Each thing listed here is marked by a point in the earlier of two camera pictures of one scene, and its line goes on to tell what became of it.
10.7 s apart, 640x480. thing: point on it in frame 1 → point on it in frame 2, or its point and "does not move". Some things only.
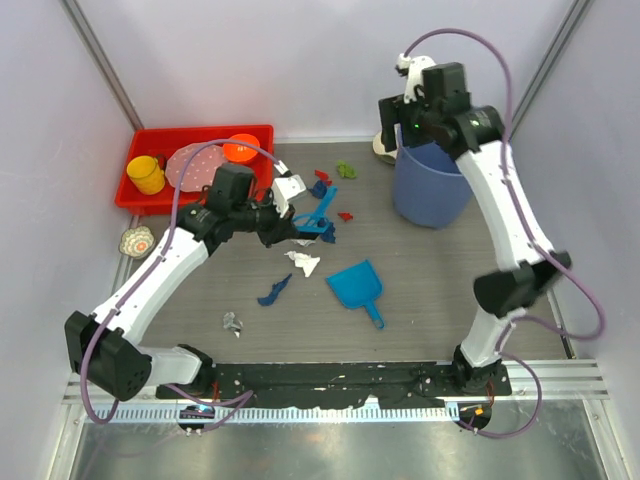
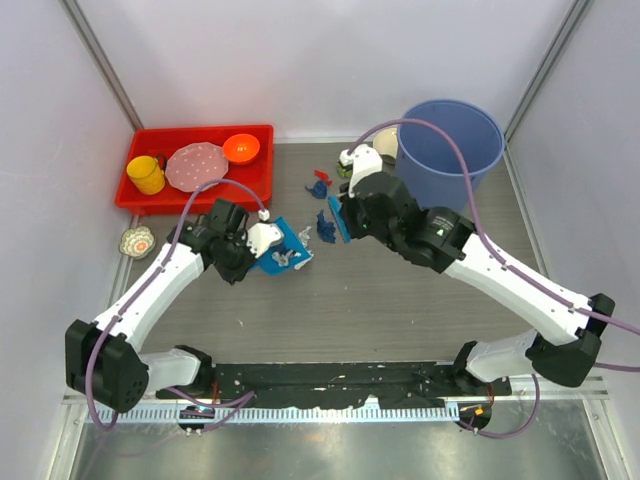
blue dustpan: x=359 y=286 → x=282 y=256
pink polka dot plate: x=200 y=169 does not move
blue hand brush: x=309 y=222 → x=335 y=202
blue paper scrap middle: x=329 y=236 does not move
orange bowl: x=239 y=152 does not move
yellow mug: x=147 y=174 does not move
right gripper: x=391 y=112 → x=350 y=205
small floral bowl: x=137 y=242 does not move
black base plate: x=337 y=385 does not move
